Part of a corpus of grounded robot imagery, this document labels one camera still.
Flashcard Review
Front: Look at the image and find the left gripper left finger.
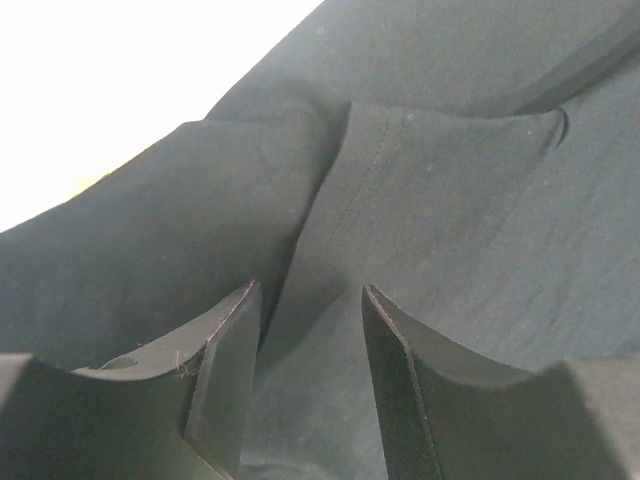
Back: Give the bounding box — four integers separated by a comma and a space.
1, 282, 262, 479

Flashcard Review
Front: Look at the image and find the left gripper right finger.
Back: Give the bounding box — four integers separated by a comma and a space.
362, 286, 639, 479

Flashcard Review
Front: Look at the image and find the black t shirt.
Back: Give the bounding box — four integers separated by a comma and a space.
1, 1, 639, 479

